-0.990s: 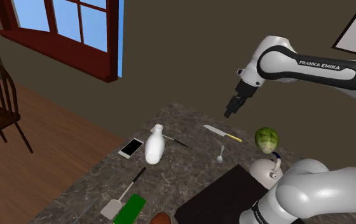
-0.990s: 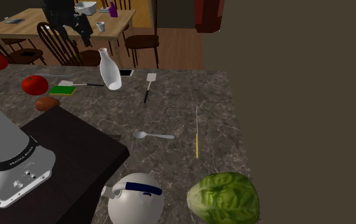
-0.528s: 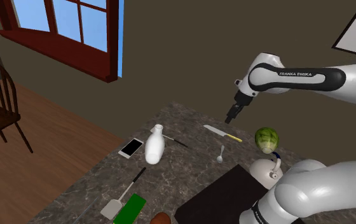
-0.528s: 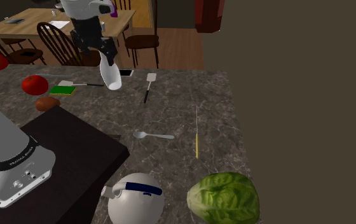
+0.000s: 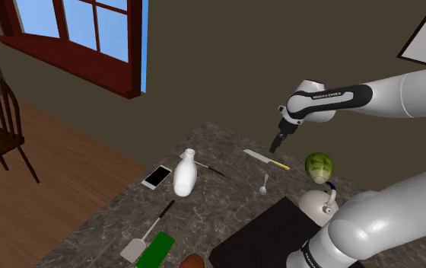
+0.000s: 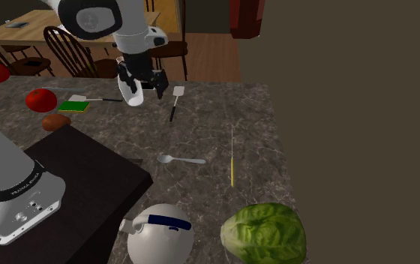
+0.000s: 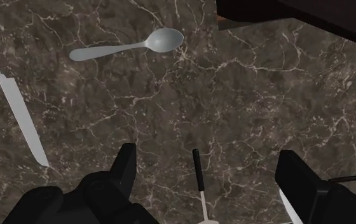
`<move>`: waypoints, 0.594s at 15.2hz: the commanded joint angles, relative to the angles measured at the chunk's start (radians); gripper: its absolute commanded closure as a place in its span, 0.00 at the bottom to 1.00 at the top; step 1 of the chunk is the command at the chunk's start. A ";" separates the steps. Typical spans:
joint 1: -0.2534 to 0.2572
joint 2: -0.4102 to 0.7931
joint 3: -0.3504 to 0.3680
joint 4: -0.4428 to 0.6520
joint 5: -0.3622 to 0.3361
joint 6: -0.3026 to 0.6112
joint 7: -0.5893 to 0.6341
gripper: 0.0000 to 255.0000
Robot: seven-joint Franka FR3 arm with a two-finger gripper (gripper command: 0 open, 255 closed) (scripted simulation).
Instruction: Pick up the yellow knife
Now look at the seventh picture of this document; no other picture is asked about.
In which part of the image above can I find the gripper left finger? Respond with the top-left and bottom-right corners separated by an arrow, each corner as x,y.
1,143 -> 161,224

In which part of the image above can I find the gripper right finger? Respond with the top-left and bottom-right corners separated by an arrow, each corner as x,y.
274,150 -> 356,224

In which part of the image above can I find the white flat blade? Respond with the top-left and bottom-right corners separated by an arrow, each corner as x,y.
278,188 -> 305,224

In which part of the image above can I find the thin dark rod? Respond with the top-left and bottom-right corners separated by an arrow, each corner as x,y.
326,172 -> 356,184

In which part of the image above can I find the grey spoon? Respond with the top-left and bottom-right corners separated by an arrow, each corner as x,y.
69,27 -> 184,62

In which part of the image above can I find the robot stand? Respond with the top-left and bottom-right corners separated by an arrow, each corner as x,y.
216,0 -> 356,51

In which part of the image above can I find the black handled white utensil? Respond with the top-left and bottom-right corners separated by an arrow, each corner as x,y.
191,148 -> 221,224

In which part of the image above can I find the yellow handled knife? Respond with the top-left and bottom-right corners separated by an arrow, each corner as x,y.
0,23 -> 50,167

